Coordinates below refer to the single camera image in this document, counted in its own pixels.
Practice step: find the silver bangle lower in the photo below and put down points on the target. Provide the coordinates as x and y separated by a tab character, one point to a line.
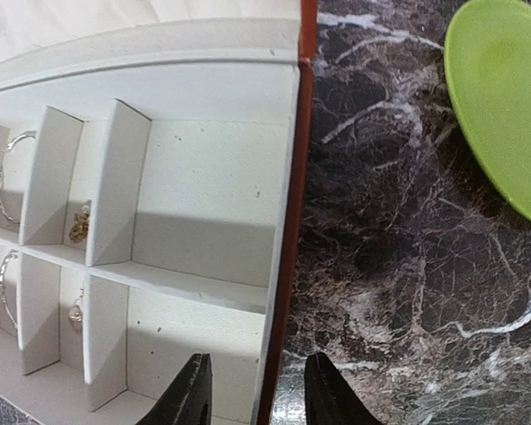
8	258

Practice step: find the silver bangle upper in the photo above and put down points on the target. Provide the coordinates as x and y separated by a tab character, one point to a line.
19	153

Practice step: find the green plate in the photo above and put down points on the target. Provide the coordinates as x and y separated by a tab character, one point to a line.
487	65

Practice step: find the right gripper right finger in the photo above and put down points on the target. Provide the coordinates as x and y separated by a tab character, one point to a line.
328	397

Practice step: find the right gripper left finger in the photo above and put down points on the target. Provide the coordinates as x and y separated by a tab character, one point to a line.
188	399

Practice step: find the silver bangle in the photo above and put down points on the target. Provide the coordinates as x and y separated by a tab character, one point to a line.
19	153
8	258

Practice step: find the gold charm in box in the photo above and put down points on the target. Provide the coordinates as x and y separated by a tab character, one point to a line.
80	228

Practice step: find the red jewelry box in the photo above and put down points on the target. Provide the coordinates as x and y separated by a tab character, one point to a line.
184	126

